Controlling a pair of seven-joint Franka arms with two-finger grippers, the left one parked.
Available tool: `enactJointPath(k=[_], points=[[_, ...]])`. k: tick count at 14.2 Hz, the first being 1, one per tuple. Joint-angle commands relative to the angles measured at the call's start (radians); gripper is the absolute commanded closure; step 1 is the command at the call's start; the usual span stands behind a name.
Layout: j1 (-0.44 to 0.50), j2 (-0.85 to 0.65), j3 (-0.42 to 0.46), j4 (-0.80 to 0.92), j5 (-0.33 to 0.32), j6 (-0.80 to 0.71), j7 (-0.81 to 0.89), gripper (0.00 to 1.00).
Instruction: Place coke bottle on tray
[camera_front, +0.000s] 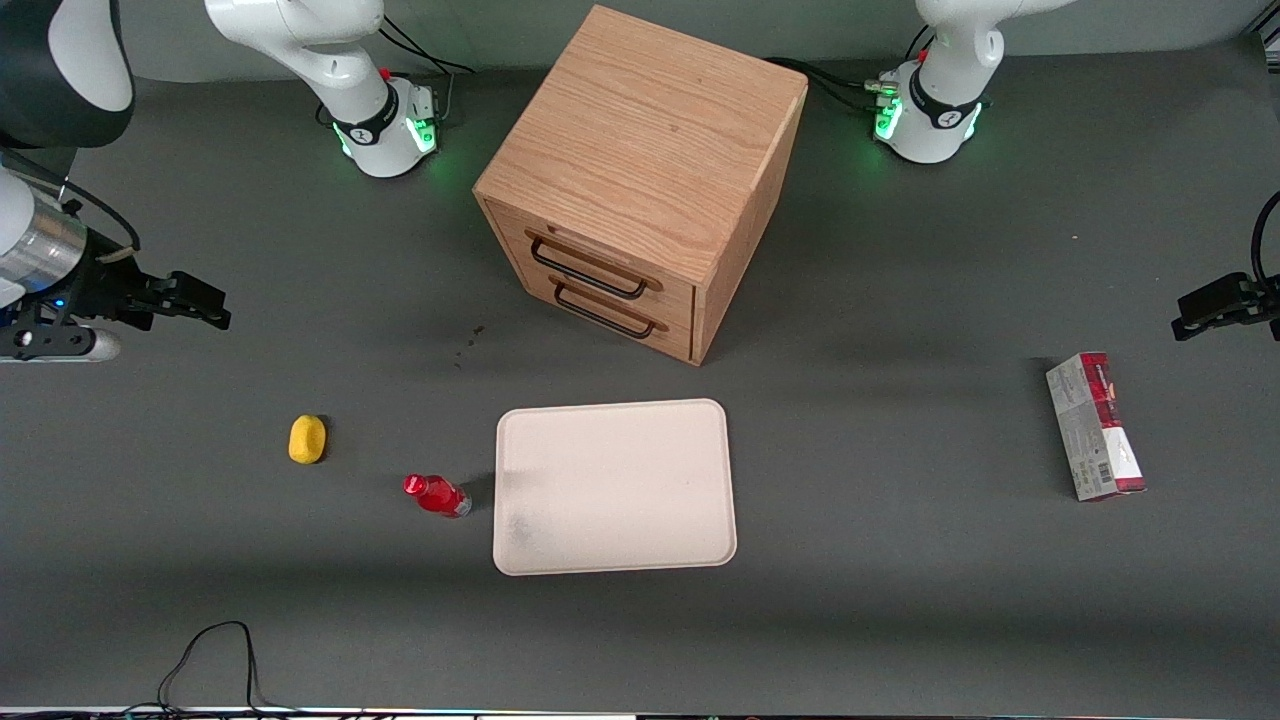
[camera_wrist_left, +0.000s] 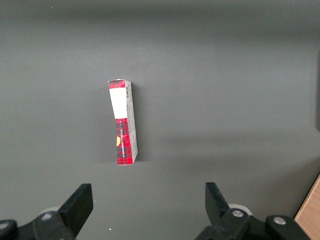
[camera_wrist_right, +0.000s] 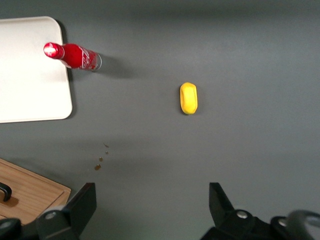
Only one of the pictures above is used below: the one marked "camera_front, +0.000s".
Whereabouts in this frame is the black left arm base cable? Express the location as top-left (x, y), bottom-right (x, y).
top-left (765, 56), bottom-right (898, 114)

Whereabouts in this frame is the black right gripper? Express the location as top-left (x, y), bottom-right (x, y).
top-left (30, 250), bottom-right (233, 332)

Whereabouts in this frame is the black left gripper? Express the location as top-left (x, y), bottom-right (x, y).
top-left (1171, 271), bottom-right (1280, 343)

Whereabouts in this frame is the wooden drawer cabinet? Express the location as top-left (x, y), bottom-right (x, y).
top-left (473, 4), bottom-right (809, 367)

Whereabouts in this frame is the red grey carton box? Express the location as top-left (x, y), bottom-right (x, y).
top-left (1045, 351), bottom-right (1148, 503)

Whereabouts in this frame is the yellow sponge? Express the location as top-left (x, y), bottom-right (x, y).
top-left (288, 414), bottom-right (328, 466)

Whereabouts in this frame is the black cable loop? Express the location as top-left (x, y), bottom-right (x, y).
top-left (125, 620), bottom-right (301, 717)

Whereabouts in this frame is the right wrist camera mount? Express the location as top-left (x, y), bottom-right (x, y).
top-left (0, 305), bottom-right (122, 364)

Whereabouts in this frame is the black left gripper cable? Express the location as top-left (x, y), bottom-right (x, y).
top-left (1250, 190), bottom-right (1280, 293)

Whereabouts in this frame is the black arm base cable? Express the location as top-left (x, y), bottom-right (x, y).
top-left (765, 56), bottom-right (898, 114)
top-left (378, 14), bottom-right (475, 77)

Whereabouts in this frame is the black right arm base cable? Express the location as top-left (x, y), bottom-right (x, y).
top-left (378, 14), bottom-right (475, 77)

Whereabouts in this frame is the red coke bottle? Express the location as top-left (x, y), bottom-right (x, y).
top-left (402, 473), bottom-right (474, 520)

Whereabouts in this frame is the beige plastic tray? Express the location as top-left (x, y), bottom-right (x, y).
top-left (492, 398), bottom-right (739, 577)

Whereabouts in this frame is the black metal drawer handle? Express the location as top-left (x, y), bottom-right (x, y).
top-left (530, 236), bottom-right (649, 301)
top-left (553, 283), bottom-right (658, 340)

